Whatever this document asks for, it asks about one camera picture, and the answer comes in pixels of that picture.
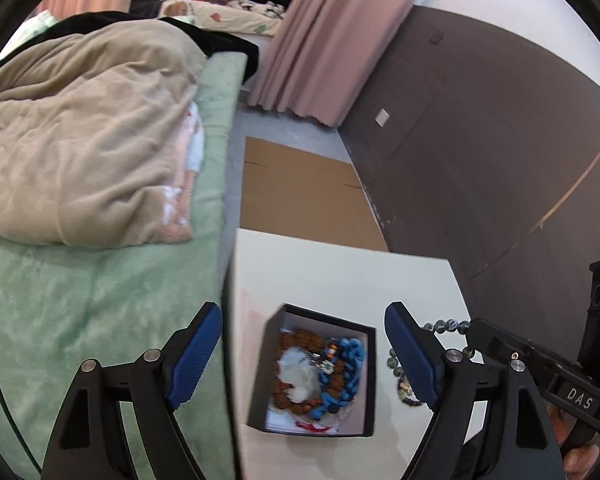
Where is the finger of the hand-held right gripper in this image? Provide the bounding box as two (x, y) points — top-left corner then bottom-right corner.
(465, 317), (556, 391)

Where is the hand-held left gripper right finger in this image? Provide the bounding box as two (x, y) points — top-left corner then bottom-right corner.
(384, 301), (566, 480)

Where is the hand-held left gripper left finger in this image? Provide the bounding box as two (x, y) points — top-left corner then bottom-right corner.
(40, 301), (224, 480)

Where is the dark bead bracelet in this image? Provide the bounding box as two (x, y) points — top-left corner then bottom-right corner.
(386, 317), (473, 408)

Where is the blue bead bracelet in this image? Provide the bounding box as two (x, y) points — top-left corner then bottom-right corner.
(317, 337), (368, 421)

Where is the black jewelry box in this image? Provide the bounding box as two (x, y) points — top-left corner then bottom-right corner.
(246, 302), (377, 438)

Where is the multicolour bead bracelet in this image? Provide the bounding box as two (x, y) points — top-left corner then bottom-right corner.
(320, 342), (342, 376)

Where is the brown bead bracelet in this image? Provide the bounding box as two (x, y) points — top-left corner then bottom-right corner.
(270, 329), (341, 416)

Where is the person's right hand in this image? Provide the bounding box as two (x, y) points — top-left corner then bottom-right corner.
(547, 405), (600, 480)

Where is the bed with green sheet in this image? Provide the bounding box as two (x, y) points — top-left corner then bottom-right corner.
(0, 52), (248, 480)

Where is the flat cardboard sheet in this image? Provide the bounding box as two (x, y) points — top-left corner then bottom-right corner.
(239, 136), (390, 253)

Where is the beige blanket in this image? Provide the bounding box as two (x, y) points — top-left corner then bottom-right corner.
(0, 22), (208, 247)

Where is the black garment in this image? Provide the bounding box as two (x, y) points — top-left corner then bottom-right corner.
(45, 10), (261, 83)

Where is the wide pink curtain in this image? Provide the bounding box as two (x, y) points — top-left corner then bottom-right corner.
(247, 0), (441, 128)

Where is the cream printed bedding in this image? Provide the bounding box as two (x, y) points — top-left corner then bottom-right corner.
(157, 0), (286, 36)

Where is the pale patterned pillow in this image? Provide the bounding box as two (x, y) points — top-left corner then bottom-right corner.
(10, 12), (56, 41)

